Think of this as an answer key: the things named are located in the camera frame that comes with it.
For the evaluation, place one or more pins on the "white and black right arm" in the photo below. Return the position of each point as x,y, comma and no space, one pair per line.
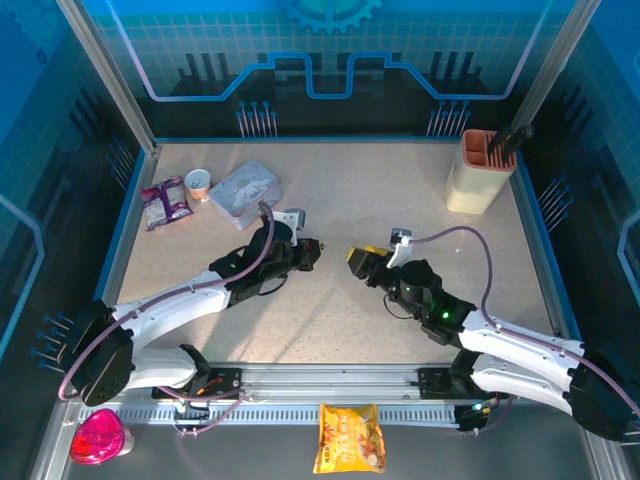
520,345

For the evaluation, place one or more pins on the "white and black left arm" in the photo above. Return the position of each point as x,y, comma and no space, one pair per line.
165,305

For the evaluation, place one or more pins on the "purple snack bag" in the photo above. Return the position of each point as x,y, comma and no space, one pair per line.
166,202

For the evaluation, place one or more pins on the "beige knife block orange rim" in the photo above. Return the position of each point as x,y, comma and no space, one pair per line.
475,182

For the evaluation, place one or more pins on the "yellow snack bag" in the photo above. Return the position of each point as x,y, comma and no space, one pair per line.
350,440

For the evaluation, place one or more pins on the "pink translucent plastic object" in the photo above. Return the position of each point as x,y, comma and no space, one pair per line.
97,437

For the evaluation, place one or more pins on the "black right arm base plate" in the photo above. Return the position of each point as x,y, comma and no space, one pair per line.
435,382

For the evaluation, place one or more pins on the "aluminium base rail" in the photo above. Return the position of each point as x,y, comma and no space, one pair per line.
325,382

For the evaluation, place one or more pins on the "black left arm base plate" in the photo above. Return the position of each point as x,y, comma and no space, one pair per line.
225,382

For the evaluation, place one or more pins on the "aluminium frame post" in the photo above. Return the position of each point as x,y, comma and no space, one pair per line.
555,60
107,75

